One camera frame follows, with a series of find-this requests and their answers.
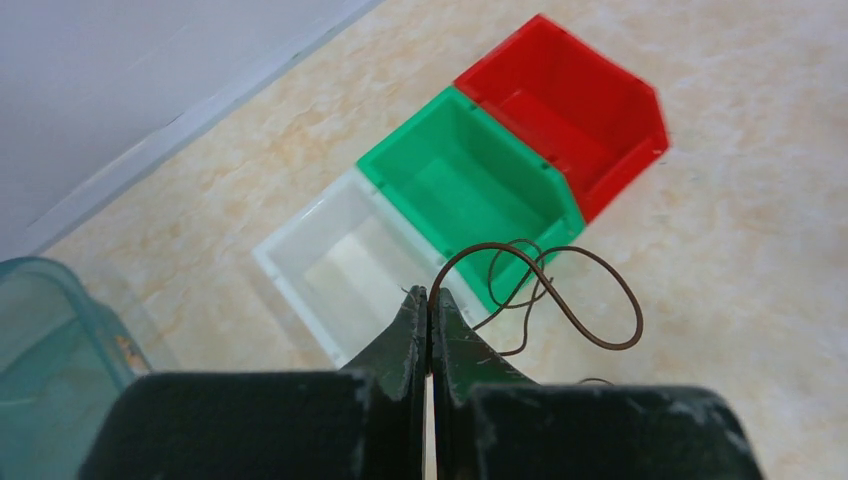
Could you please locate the white plastic bin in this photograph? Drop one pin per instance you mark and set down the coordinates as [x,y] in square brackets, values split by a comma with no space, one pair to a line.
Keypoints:
[345,263]

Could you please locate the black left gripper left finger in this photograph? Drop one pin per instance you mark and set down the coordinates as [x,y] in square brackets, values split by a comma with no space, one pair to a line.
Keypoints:
[363,421]

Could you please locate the green plastic bin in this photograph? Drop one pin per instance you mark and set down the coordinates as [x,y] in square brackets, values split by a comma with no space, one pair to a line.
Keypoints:
[461,178]

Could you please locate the teal translucent plastic tray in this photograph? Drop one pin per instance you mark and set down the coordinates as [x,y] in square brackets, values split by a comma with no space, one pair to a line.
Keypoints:
[65,359]

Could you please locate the red plastic bin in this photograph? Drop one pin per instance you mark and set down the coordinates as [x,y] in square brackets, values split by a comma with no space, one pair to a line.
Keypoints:
[598,124]

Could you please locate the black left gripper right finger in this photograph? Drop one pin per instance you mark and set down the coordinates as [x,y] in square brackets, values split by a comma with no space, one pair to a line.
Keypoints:
[493,422]

